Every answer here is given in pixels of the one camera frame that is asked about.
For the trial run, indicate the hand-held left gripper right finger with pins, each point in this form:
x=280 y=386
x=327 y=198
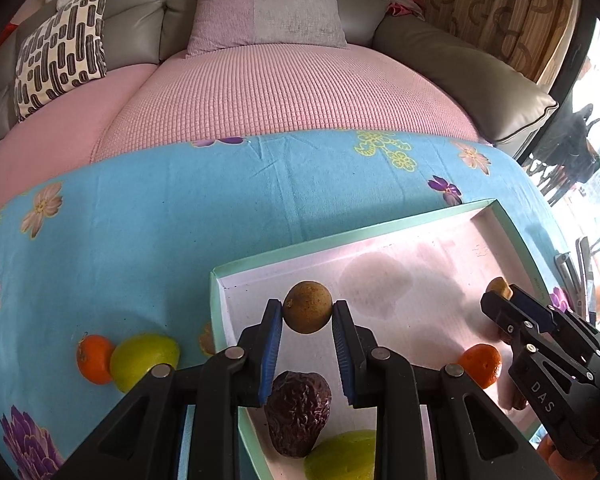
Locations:
x=342 y=355

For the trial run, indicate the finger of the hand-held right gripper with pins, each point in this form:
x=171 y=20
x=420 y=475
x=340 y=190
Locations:
x=500 y=312
x=530 y=305

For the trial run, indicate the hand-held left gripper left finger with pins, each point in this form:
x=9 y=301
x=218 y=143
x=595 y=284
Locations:
x=271 y=355

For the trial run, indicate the notched brown round fruit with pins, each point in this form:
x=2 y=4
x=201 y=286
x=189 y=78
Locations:
x=497 y=287

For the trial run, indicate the small green fruit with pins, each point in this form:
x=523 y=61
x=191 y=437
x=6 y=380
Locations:
x=340 y=457

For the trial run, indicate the white tray with teal rim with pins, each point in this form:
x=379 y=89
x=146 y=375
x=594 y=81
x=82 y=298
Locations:
x=405 y=270

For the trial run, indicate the grey metal bars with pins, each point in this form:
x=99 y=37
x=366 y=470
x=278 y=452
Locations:
x=575 y=270

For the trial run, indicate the large green fruit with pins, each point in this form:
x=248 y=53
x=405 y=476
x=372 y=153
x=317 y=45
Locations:
x=140 y=357

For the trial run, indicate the dark metal equipment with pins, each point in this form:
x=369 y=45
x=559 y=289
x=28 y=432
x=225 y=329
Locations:
x=565 y=150

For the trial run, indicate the orange with stem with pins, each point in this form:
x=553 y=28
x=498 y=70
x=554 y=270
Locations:
x=94 y=360

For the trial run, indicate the blue floral blanket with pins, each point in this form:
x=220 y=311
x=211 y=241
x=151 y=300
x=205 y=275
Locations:
x=180 y=200

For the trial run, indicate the pink seat cushion cover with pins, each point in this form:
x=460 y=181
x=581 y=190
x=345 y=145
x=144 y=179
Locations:
x=55 y=130
x=290 y=90

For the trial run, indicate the grey sofa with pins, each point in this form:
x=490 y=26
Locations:
x=430 y=50

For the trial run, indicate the beige patterned curtain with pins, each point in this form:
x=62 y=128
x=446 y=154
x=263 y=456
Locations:
x=495 y=10

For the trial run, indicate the pink and grey pillow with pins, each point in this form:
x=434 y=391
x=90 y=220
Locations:
x=240 y=10

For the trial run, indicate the black and white patterned pillow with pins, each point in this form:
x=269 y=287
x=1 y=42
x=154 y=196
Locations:
x=60 y=55

